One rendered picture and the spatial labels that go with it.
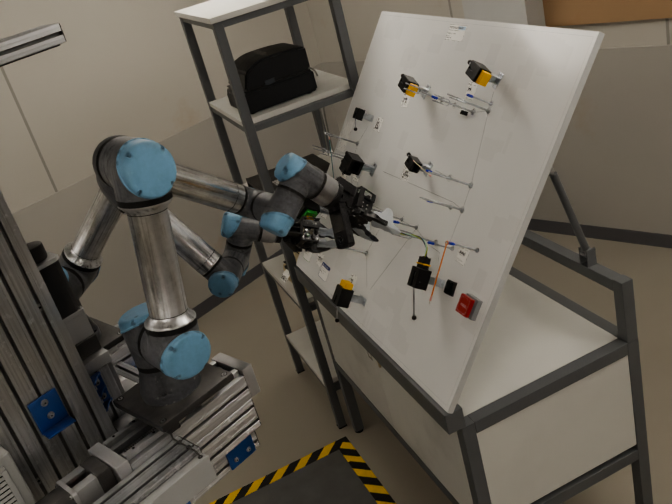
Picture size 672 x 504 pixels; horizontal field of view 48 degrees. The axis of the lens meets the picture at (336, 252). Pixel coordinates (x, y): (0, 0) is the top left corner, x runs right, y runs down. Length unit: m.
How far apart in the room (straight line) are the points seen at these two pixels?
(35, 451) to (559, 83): 1.54
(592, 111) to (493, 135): 2.18
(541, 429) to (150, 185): 1.31
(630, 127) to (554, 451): 2.27
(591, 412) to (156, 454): 1.24
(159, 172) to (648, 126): 3.04
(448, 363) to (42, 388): 1.02
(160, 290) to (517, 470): 1.18
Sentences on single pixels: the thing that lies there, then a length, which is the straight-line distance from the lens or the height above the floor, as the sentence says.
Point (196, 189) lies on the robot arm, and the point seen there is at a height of 1.61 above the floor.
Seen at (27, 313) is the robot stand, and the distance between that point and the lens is 1.87.
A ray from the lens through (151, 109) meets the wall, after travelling 4.49.
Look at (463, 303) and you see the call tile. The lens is 2.00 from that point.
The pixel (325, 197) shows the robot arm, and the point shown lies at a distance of 1.86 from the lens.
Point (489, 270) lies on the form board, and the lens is 2.00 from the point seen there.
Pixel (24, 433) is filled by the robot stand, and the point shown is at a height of 1.22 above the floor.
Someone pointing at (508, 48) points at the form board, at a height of 1.64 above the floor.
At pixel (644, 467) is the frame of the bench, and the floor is 0.32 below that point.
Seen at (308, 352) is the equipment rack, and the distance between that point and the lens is 3.63.
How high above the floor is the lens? 2.16
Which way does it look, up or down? 25 degrees down
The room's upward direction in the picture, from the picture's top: 16 degrees counter-clockwise
